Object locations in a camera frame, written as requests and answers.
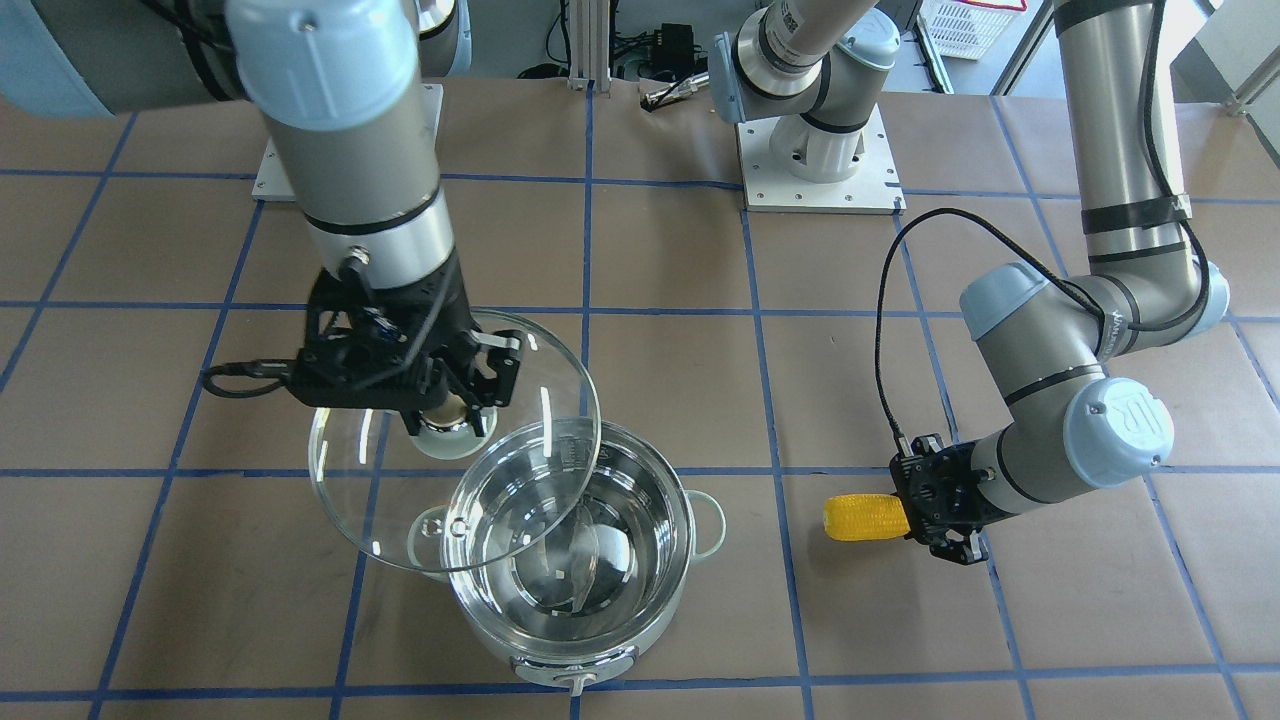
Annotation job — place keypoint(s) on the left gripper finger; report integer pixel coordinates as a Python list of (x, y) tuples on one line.
[(968, 549)]

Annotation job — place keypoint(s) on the white plastic basket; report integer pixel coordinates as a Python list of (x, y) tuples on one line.
[(968, 29)]

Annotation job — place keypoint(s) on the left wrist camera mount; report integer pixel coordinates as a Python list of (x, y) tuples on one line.
[(915, 485)]

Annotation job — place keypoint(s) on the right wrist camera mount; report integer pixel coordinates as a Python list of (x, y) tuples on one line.
[(315, 377)]

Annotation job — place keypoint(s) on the yellow corn cob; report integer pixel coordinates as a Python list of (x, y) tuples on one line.
[(860, 518)]

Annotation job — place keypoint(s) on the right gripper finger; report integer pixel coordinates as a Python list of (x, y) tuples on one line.
[(482, 368), (437, 418)]

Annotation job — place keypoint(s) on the pale green steel pot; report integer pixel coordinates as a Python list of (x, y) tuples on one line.
[(568, 547)]

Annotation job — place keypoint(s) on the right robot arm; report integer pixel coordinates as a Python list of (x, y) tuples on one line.
[(338, 83)]

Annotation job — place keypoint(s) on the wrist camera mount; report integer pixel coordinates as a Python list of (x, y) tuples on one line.
[(315, 377), (915, 485)]

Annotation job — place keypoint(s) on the aluminium frame post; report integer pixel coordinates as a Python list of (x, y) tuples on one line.
[(589, 27)]

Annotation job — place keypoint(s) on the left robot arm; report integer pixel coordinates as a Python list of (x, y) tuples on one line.
[(1045, 339)]

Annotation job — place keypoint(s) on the glass pot lid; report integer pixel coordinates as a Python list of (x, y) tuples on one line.
[(450, 450)]

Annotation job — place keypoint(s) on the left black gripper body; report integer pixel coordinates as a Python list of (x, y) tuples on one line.
[(974, 500)]

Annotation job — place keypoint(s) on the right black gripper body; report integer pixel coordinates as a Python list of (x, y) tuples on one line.
[(449, 304)]

